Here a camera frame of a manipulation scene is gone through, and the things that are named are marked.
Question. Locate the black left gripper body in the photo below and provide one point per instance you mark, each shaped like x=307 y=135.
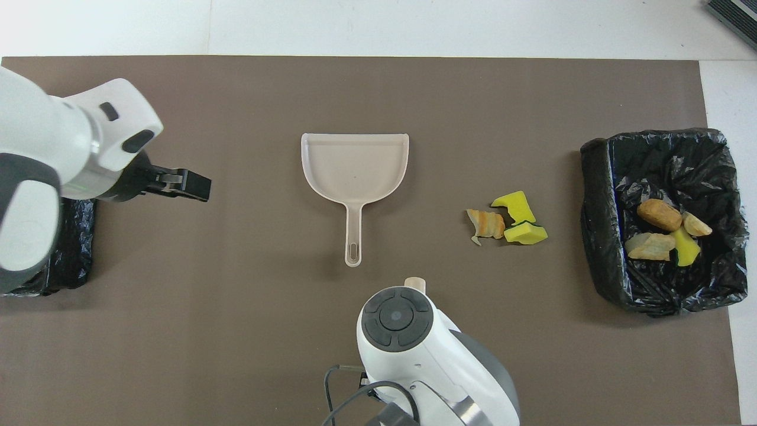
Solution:
x=133 y=180

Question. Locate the beige plastic dustpan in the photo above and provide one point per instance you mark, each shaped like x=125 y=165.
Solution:
x=355 y=165

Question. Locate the beige hand brush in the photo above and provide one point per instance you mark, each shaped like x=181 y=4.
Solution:
x=416 y=285

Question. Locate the torn striped bread piece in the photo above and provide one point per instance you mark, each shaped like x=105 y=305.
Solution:
x=488 y=225

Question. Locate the plain yellow sponge piece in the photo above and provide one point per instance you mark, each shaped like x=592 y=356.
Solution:
x=517 y=206

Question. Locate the yellow sponge with green edge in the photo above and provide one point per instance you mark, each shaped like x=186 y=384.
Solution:
x=525 y=234

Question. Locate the brown oval bread roll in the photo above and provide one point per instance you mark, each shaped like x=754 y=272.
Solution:
x=659 y=215

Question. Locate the small yellow sponge piece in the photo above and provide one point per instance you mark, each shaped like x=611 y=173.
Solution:
x=686 y=248

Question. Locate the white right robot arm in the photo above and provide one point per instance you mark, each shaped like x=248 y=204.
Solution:
x=414 y=355

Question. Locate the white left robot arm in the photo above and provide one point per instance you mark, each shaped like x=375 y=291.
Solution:
x=35 y=148

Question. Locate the empty-start bin with black bag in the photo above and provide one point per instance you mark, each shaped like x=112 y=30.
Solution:
x=74 y=248

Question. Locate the wrinkled black bag bin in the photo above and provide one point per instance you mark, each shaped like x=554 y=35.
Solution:
x=597 y=207

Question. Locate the brown table mat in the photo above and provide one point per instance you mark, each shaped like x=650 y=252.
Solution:
x=236 y=325

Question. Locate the grey ribbed device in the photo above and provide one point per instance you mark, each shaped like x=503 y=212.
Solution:
x=736 y=15

